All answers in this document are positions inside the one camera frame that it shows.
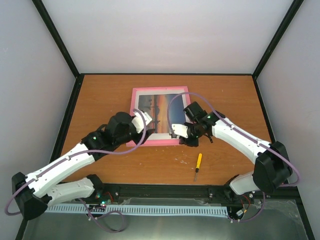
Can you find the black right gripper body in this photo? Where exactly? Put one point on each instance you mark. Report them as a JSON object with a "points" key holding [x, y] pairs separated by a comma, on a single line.
{"points": [[195, 142]]}

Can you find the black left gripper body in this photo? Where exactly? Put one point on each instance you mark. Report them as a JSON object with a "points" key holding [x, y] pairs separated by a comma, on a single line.
{"points": [[126, 138]]}

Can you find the yellow handled screwdriver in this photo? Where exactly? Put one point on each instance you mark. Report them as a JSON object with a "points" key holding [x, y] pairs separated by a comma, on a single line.
{"points": [[197, 167]]}

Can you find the pink picture frame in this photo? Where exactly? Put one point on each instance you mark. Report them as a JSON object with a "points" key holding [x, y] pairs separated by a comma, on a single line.
{"points": [[160, 139]]}

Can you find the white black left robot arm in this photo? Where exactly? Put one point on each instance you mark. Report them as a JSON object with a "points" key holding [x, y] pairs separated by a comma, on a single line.
{"points": [[36, 191]]}

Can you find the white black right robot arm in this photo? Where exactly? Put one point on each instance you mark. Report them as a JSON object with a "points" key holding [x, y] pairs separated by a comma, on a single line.
{"points": [[270, 160]]}

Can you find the sunset photo print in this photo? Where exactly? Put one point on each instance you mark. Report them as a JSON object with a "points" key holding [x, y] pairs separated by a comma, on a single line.
{"points": [[156, 105]]}

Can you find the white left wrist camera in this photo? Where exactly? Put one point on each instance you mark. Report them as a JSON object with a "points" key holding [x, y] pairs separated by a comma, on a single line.
{"points": [[137, 120]]}

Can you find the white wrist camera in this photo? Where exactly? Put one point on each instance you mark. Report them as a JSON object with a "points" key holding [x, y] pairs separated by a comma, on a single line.
{"points": [[179, 130], [137, 120]]}

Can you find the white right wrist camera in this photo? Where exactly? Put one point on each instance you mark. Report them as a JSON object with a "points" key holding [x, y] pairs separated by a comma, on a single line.
{"points": [[179, 130]]}

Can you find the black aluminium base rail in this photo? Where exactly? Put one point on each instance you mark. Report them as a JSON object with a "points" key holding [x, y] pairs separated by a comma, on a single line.
{"points": [[212, 194]]}

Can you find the light blue slotted cable duct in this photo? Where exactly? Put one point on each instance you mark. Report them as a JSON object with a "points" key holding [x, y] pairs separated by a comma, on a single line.
{"points": [[141, 210]]}

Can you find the black left corner post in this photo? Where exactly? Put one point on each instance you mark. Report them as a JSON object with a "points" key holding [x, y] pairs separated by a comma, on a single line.
{"points": [[46, 18]]}

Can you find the black corner post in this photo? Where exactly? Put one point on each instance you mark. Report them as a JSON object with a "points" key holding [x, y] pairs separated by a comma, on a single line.
{"points": [[283, 26], [46, 18]]}

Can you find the black right corner post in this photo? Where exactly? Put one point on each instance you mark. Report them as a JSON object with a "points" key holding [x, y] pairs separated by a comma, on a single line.
{"points": [[283, 26]]}

